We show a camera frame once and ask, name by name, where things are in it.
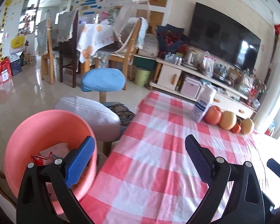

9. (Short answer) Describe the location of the red patterned candy wrapper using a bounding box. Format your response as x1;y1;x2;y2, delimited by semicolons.
31;152;54;166

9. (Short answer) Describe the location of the white blue milk carton box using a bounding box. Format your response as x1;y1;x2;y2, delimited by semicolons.
40;143;69;158

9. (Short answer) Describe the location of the pink plastic trash bin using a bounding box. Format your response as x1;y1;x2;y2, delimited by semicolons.
4;110;95;197

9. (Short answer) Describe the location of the orange tangerine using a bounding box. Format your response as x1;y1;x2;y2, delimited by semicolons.
231;123;241;134

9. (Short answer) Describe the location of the yellow pear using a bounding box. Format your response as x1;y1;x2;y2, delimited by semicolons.
219;111;237;130
240;118;254;135

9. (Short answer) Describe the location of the red apple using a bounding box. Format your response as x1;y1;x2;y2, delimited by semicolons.
203;106;222;125

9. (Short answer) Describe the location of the red white checkered tablecloth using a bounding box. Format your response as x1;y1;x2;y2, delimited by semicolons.
81;91;267;223

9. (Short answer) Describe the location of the grey round pouf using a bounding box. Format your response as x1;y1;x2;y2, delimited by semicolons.
53;96;121;142

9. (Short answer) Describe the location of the pink storage box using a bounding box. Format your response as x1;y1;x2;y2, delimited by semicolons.
181;75;201;98

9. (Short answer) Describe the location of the red boxes stack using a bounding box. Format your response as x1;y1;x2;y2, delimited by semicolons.
0;57;12;85

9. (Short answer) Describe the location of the clear plastic bag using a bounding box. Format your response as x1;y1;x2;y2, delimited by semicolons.
198;51;215;78

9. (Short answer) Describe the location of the blue cushioned stool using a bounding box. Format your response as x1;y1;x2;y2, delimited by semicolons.
80;68;126;103

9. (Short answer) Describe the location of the light wooden chair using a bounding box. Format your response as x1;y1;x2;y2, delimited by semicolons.
36;18;55;85

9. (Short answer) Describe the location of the white electric kettle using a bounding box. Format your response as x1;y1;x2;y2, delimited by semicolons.
183;50;198;69

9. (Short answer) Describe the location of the green waste bin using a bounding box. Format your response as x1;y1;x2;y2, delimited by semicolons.
135;67;151;86

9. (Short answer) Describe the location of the black flat television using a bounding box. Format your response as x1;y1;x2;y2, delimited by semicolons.
188;3;261;72

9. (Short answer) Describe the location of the dining table white cloth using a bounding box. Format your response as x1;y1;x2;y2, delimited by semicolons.
77;24;114;63

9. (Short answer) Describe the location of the dark blue flower bouquet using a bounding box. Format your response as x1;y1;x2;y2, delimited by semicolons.
156;24;187;59

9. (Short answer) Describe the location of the dark wooden chair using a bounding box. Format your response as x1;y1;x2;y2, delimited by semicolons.
57;9;79;88

